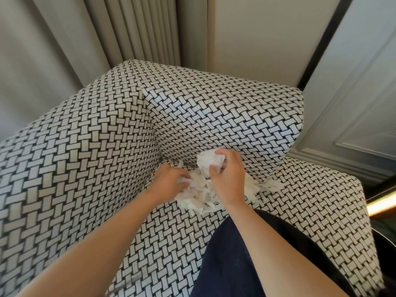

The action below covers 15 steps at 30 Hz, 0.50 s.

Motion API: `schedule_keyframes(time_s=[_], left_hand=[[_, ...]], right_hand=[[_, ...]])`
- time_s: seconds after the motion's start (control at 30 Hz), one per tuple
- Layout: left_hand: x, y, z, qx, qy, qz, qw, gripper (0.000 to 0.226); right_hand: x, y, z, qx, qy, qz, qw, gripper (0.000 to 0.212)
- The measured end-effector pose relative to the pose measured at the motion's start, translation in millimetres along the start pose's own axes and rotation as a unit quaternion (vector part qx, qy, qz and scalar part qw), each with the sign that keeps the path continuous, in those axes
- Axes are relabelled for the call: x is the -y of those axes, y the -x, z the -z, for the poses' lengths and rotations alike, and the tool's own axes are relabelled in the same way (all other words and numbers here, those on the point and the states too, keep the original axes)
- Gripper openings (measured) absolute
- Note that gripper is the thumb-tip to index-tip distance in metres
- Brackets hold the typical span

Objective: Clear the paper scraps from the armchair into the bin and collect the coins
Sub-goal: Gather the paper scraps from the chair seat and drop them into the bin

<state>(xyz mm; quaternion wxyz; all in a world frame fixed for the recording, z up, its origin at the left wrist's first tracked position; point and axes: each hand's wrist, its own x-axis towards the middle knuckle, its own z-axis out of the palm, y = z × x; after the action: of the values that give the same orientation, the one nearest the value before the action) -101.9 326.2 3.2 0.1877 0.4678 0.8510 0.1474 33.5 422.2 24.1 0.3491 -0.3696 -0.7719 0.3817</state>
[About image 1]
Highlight person's right hand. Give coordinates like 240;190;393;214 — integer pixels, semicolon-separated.
209;148;248;210

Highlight person's left hand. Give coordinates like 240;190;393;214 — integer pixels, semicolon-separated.
147;163;192;205

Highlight pile of white paper scraps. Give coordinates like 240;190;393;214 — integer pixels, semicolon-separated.
173;160;285;217

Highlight black white woven-pattern sofa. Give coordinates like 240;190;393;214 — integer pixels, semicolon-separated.
0;59;384;297

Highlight person's right forearm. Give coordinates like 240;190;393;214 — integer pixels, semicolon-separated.
227;199;349;297

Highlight person's left forearm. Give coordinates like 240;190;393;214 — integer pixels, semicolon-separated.
17;191;161;297

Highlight lit yellow light strip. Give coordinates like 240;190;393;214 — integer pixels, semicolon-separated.
366;191;396;217

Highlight pleated beige curtain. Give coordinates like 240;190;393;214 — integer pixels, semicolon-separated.
31;0;210;85

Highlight black round trash bin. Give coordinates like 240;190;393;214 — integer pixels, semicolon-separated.
371;229;396;291

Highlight sheer white curtain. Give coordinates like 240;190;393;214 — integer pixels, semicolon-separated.
0;0;84;141

